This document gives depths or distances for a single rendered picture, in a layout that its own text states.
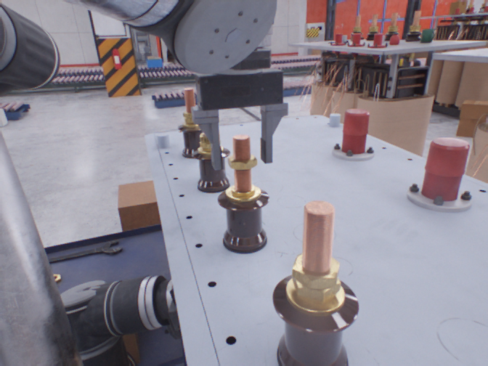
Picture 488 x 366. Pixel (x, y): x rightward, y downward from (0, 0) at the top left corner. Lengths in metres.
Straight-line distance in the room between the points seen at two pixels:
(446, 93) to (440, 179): 6.99
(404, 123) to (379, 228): 2.47
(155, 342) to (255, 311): 1.21
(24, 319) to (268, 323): 0.37
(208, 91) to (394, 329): 0.41
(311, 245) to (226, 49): 0.20
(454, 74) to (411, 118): 4.61
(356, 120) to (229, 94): 0.59
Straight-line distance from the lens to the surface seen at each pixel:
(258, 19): 0.35
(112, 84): 10.89
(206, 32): 0.32
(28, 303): 0.67
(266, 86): 0.56
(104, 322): 0.80
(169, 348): 1.68
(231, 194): 0.62
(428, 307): 0.60
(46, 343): 0.69
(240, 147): 0.59
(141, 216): 1.92
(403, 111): 3.14
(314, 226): 0.36
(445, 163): 0.84
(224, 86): 0.55
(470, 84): 7.51
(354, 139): 1.10
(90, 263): 1.60
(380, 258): 0.67
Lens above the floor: 1.74
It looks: 24 degrees down
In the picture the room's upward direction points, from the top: 2 degrees counter-clockwise
